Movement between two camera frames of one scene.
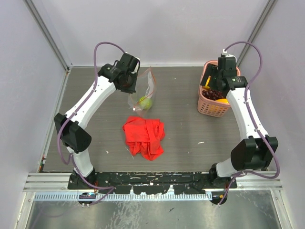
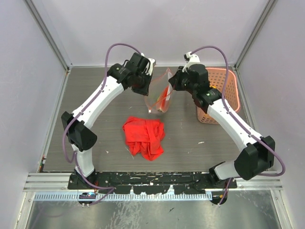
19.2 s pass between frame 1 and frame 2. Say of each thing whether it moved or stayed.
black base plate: stayed
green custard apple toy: moved
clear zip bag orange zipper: moved
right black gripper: moved
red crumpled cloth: stayed
